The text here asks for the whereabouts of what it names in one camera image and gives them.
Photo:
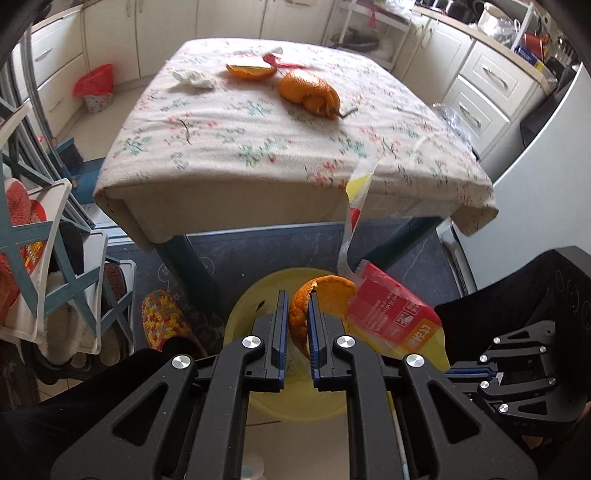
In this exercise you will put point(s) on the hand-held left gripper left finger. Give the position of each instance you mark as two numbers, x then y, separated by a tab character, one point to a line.
284	350

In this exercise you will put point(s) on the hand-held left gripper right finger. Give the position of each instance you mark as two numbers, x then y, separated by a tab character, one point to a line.
315	360

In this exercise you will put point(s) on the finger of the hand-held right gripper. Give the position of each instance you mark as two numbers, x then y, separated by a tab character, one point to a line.
517	346
521	392

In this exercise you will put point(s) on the cup-shaped orange peel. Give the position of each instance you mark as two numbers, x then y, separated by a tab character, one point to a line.
300	314

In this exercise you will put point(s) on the yellow plastic basin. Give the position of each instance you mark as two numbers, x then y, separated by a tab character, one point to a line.
249	318

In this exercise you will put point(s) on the red snack package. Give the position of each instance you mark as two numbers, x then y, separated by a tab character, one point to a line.
392	318

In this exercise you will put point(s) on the clear yellow-printed plastic wrapper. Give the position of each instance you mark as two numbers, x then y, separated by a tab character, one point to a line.
355	203

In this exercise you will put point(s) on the orange peel with stem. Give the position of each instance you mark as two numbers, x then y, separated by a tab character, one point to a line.
307	90

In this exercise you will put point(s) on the white tissue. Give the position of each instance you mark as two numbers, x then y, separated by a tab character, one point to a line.
196	79

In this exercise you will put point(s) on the red wrapper scrap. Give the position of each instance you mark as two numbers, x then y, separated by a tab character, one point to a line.
281	62

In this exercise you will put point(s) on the red-lined trash bin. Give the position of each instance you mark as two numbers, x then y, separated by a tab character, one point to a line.
97	99

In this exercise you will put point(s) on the white refrigerator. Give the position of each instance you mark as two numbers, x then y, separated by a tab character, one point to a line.
545	194

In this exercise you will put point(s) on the floral knit slipper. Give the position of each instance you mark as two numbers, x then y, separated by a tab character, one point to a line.
161	323

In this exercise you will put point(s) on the table with floral cloth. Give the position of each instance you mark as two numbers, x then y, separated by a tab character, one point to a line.
258	152

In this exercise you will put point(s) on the crumpled clear plastic bag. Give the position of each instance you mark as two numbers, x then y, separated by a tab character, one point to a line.
452	120

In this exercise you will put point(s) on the white drawer cabinet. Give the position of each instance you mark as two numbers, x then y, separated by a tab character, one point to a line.
489	74

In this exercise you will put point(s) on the blue box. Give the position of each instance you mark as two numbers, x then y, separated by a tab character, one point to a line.
528	53

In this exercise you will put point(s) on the red pot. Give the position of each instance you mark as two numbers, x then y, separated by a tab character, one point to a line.
535	41

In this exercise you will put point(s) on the blue dustpan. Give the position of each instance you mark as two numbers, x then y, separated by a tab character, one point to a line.
78	168

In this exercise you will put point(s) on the white kettle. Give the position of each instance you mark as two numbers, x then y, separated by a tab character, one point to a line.
489	14

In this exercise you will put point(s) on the white and blue shoe rack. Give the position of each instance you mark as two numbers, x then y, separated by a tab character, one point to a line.
23	230

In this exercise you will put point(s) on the red printed slipper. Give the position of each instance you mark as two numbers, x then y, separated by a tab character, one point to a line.
16	205

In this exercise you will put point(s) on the dark wok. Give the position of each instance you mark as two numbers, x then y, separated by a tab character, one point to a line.
360	41

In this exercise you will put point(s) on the white base cabinets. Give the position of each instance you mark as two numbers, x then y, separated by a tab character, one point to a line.
221	23

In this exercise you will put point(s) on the white rolling cart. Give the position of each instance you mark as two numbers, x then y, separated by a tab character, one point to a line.
344	21

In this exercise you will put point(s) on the grey metal folding rack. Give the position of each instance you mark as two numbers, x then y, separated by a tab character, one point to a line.
34	92

